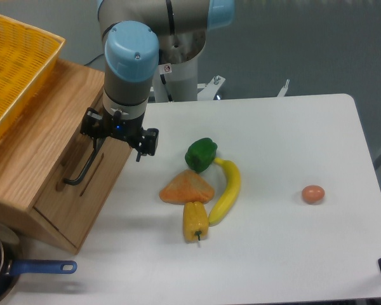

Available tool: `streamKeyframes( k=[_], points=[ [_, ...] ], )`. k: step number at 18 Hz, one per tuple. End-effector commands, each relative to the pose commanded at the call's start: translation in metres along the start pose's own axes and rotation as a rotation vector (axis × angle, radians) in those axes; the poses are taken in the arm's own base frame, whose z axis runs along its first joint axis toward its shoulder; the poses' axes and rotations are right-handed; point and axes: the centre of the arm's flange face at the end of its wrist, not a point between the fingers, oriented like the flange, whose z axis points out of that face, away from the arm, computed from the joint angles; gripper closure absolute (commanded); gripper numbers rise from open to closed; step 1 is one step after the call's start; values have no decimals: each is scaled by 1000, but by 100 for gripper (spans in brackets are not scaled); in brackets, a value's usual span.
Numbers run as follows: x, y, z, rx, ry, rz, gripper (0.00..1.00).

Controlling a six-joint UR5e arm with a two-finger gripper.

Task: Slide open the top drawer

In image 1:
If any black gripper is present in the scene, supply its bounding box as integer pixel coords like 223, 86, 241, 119
80, 107, 159, 162

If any wooden top drawer black handle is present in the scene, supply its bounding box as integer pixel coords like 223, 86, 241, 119
32, 138, 133, 248

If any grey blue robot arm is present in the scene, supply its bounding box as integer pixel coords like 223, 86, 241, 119
81, 1, 235, 156

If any wooden drawer cabinet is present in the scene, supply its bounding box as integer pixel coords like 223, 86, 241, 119
0, 60, 131, 254

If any green bell pepper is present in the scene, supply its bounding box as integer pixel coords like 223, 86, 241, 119
184, 138, 218, 173

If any yellow bell pepper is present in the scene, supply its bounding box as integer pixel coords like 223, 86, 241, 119
183, 201, 210, 242

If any yellow banana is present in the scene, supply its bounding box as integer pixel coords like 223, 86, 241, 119
208, 158, 241, 226

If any yellow plastic basket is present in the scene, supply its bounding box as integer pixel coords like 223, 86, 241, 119
0, 15, 65, 140

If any brown egg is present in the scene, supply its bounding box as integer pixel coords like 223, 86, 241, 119
301, 185, 325, 204

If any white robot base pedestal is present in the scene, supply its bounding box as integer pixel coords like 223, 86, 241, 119
152, 30, 225, 103

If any black cable on floor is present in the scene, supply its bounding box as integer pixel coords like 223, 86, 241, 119
84, 54, 105, 67

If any white table bracket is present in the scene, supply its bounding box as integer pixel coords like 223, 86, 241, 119
277, 79, 290, 97

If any blue handled dark pan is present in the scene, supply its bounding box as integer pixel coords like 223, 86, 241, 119
0, 225, 77, 301

